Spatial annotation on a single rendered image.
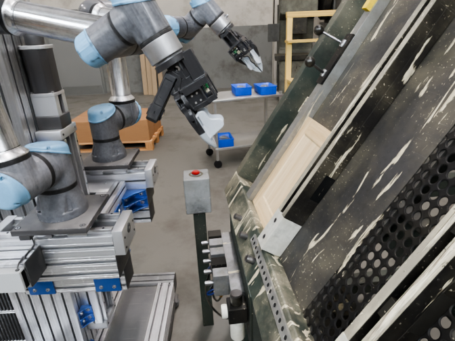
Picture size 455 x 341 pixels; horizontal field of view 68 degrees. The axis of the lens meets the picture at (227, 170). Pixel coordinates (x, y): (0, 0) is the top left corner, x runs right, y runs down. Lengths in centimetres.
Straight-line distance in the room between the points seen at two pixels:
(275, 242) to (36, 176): 70
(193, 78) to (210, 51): 901
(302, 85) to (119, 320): 146
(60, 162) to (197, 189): 68
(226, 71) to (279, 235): 886
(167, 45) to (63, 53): 987
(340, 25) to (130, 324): 170
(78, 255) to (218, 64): 883
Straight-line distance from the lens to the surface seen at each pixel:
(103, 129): 154
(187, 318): 217
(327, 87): 135
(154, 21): 71
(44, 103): 133
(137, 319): 193
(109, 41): 75
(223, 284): 125
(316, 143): 118
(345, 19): 161
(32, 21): 100
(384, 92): 101
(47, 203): 114
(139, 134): 490
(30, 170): 101
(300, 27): 749
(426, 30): 104
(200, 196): 158
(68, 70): 1058
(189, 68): 72
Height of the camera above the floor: 156
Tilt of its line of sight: 23 degrees down
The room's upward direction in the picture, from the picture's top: 3 degrees counter-clockwise
